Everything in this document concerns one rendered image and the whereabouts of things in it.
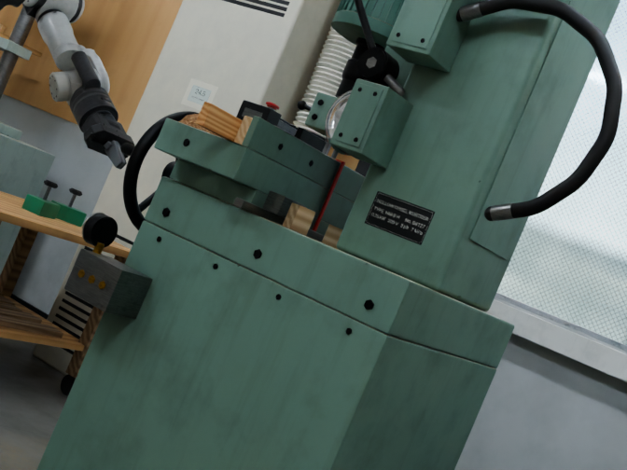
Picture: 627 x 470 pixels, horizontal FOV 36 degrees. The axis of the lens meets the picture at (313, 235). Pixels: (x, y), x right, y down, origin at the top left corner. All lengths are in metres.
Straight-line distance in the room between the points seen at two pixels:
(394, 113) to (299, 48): 1.81
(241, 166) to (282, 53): 1.73
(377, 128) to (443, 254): 0.24
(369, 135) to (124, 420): 0.66
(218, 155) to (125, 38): 2.56
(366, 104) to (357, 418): 0.51
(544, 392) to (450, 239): 1.51
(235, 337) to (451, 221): 0.41
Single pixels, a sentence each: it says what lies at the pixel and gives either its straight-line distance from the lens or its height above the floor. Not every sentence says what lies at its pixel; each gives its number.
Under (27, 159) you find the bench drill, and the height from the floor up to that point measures 0.65.
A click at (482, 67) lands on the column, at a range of 1.63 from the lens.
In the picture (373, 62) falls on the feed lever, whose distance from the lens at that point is 1.67.
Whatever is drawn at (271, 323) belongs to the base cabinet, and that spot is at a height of 0.65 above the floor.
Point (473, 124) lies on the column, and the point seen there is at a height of 1.08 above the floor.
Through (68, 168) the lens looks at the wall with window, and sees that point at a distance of 4.19.
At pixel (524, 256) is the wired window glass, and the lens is 3.17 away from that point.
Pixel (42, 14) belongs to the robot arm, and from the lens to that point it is 2.34.
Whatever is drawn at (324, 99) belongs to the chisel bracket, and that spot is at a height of 1.06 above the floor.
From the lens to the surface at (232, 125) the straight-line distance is 1.64.
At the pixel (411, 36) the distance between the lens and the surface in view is 1.62.
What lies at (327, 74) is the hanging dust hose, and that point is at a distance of 3.33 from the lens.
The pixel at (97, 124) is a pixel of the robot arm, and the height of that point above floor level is 0.84.
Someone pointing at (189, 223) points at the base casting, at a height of 0.74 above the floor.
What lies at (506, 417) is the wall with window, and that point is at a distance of 3.05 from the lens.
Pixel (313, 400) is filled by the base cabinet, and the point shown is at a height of 0.57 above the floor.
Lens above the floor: 0.80
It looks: level
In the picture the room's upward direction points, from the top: 23 degrees clockwise
